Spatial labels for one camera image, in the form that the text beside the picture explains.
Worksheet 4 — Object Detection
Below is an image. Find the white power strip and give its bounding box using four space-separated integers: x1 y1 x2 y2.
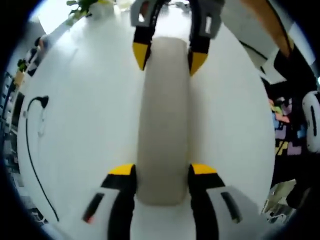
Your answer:
37 109 49 137

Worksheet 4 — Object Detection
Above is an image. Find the black printed shirt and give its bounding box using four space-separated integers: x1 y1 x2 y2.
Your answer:
269 44 320 208

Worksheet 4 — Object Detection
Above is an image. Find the white worn device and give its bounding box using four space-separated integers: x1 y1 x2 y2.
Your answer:
301 90 320 153

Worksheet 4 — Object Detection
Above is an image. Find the cardboard box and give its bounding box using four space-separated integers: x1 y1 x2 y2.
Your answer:
13 71 26 86

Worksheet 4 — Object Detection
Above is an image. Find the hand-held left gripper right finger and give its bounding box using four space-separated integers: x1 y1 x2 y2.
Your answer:
188 163 271 240

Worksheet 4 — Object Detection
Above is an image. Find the green potted plant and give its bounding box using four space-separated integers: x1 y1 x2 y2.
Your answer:
66 0 116 26

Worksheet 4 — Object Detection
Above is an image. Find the black cable with plug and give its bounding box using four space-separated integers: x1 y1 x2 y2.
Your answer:
24 95 60 222

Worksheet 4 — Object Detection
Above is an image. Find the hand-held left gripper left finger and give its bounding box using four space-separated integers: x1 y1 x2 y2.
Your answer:
53 163 137 240

